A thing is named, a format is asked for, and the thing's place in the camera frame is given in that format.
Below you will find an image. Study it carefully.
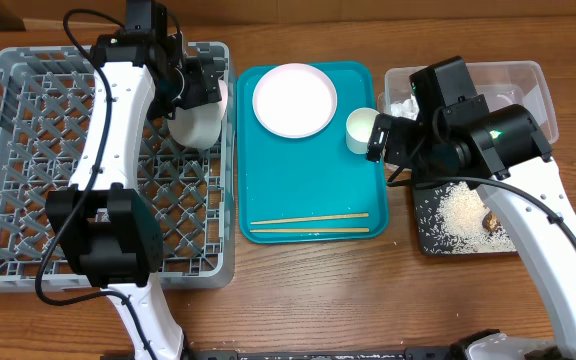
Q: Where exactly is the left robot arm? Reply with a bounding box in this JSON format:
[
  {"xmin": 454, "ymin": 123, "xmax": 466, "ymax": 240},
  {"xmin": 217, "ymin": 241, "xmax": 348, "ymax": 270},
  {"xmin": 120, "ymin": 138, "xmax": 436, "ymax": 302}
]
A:
[{"xmin": 45, "ymin": 1, "xmax": 231, "ymax": 359}]

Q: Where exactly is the pink small bowl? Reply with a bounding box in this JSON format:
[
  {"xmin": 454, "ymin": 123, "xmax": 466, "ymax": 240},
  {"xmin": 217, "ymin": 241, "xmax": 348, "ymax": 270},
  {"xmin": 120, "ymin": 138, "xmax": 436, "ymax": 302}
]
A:
[{"xmin": 217, "ymin": 80, "xmax": 229, "ymax": 121}]

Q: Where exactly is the upper wooden chopstick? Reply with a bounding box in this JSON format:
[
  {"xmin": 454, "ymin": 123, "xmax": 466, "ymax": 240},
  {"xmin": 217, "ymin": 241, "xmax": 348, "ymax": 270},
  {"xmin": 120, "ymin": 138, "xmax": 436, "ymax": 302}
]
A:
[{"xmin": 250, "ymin": 213, "xmax": 369, "ymax": 225}]

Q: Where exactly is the white tissue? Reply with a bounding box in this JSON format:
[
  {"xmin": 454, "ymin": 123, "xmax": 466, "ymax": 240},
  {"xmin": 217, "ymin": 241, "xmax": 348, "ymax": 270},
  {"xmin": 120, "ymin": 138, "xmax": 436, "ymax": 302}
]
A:
[{"xmin": 390, "ymin": 95, "xmax": 419, "ymax": 120}]

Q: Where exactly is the grey-white shallow bowl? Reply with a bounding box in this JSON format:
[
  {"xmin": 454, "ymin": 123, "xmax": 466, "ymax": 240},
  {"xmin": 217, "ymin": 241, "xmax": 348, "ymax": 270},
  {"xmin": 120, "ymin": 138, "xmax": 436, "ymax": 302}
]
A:
[{"xmin": 167, "ymin": 103, "xmax": 225, "ymax": 150}]

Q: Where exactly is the white paper cup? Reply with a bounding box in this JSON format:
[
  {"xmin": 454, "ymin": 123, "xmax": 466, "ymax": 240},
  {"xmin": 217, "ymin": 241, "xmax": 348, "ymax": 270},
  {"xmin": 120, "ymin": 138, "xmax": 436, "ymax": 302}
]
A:
[{"xmin": 345, "ymin": 108, "xmax": 379, "ymax": 155}]

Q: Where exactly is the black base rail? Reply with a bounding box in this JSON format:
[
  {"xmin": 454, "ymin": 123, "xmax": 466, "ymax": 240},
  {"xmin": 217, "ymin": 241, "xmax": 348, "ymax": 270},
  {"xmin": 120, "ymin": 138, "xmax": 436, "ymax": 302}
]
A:
[{"xmin": 182, "ymin": 346, "xmax": 453, "ymax": 360}]

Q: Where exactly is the clear plastic waste bin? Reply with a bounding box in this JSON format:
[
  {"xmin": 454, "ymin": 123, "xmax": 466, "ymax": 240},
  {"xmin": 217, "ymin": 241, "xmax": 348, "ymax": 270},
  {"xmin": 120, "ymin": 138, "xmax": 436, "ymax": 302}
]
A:
[{"xmin": 376, "ymin": 60, "xmax": 560, "ymax": 172}]

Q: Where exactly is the grey plastic dish rack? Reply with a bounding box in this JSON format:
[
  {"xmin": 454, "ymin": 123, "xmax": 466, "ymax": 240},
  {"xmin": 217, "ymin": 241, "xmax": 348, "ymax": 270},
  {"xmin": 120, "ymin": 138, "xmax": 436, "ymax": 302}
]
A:
[{"xmin": 0, "ymin": 46, "xmax": 236, "ymax": 293}]

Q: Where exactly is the white rice pile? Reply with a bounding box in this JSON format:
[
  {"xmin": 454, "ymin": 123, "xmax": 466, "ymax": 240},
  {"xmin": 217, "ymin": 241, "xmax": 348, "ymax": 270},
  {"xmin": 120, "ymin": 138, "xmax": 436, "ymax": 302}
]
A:
[{"xmin": 417, "ymin": 180, "xmax": 517, "ymax": 254}]

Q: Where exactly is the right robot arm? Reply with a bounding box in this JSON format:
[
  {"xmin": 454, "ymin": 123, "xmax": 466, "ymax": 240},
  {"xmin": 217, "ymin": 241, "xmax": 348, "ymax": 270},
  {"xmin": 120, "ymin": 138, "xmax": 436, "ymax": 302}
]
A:
[{"xmin": 366, "ymin": 57, "xmax": 576, "ymax": 359}]

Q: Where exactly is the black rectangular tray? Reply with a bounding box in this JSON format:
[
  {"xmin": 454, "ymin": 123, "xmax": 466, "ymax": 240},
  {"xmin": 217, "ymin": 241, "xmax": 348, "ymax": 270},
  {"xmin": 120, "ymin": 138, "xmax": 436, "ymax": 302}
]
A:
[{"xmin": 411, "ymin": 182, "xmax": 519, "ymax": 258}]

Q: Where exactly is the teal plastic serving tray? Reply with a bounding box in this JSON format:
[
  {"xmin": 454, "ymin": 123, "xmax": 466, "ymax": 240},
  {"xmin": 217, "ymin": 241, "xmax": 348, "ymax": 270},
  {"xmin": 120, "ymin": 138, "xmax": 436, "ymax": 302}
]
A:
[{"xmin": 237, "ymin": 61, "xmax": 389, "ymax": 244}]

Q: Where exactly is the brown food scrap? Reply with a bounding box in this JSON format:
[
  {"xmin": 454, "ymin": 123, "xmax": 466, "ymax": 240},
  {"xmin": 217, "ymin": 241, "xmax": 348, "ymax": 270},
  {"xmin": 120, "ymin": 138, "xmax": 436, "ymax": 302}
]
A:
[{"xmin": 482, "ymin": 211, "xmax": 502, "ymax": 234}]

